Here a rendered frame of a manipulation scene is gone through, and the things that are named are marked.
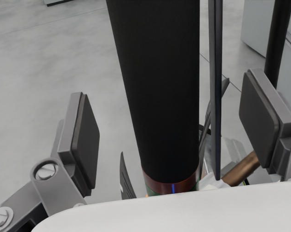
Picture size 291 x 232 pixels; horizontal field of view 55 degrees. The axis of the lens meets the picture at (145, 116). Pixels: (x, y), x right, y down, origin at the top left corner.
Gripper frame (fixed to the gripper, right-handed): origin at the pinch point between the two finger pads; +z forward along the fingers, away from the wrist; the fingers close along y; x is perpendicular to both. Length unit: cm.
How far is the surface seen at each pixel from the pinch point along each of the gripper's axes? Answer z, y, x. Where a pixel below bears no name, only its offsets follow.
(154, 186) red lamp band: -1.1, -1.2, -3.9
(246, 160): 5.2, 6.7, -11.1
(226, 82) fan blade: 30.1, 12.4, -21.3
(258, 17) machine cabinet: 264, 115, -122
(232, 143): 40, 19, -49
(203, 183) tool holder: 3.3, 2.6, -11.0
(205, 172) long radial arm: 32, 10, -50
